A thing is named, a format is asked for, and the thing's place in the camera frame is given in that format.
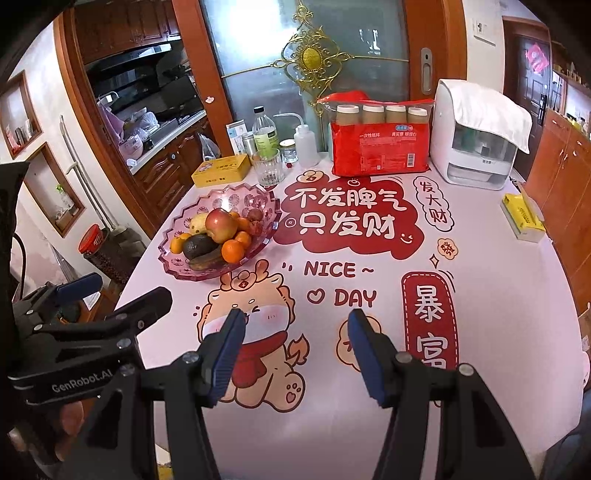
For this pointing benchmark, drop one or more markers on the wooden kitchen wall cabinet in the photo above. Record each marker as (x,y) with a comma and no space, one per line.
(129,23)

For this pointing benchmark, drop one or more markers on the pink glass fruit bowl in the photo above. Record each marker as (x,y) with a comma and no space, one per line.
(265,207)

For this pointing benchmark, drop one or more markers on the dark green cucumber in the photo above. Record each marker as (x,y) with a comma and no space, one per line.
(207,263)

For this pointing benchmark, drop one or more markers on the pink plastic bag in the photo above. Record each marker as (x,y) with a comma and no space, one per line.
(111,120)

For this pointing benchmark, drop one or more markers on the small glass jar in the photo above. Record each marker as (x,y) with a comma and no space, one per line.
(288,152)

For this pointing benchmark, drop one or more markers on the white wall switch panel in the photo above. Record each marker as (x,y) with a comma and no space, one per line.
(484,30)

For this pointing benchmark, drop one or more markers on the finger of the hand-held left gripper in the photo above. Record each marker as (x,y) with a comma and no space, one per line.
(143,307)
(78,285)

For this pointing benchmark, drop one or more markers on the person's left hand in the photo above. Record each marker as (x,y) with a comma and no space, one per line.
(71,417)

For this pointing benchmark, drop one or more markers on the red apple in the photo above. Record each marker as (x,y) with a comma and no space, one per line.
(219,224)

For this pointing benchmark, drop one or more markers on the white towel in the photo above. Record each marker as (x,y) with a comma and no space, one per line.
(489,110)

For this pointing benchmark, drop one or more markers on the yellow spotted pear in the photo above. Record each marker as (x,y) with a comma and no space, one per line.
(197,225)

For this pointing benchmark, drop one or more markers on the white squeeze wash bottle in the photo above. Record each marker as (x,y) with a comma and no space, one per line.
(307,150)

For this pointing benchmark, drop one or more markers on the black range hood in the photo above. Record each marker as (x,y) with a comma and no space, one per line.
(129,53)

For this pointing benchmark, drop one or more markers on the red lidded jar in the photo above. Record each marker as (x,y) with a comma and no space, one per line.
(92,237)

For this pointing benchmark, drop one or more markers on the white hanging plastic bag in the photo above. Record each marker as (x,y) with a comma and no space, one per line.
(210,150)

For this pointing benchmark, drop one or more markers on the wooden kitchen base cabinet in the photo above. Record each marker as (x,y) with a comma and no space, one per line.
(161,184)

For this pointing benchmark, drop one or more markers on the yellow tissue pack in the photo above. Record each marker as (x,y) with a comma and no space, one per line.
(521,214)

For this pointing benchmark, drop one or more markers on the yellow tin box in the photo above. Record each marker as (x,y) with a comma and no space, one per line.
(219,170)

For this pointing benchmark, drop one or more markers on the frosted glass sliding door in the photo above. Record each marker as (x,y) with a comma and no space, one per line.
(240,37)

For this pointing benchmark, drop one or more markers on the glass bottle with green label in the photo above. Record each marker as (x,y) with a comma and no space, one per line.
(265,138)

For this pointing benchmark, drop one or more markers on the red door decoration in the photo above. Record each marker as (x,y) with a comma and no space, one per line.
(538,57)

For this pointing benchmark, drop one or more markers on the dark brown entrance door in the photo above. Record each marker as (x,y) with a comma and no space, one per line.
(521,106)

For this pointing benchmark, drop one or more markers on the silver metal can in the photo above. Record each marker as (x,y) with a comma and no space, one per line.
(248,145)

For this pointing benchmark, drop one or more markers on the wrinkled dark red fruit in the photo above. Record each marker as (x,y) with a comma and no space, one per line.
(254,215)

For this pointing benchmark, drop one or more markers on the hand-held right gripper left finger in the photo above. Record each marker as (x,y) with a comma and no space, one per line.
(228,355)

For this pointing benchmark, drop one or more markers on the white and blue carton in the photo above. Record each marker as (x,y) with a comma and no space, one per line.
(234,138)

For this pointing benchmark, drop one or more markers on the cardboard box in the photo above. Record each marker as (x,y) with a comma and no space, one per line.
(584,323)

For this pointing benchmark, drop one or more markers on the clear drinking glass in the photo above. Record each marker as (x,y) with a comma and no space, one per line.
(267,170)

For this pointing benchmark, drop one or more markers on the red paper cup pack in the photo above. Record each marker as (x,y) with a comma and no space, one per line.
(378,152)

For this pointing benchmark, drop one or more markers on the dark avocado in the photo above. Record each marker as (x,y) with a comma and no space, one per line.
(196,247)

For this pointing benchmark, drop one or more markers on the white countertop appliance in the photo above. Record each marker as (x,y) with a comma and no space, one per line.
(443,138)

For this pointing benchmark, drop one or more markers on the wooden wall niche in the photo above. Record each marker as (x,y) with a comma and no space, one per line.
(55,194)
(18,115)

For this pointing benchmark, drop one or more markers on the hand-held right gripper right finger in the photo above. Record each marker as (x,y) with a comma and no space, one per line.
(367,355)

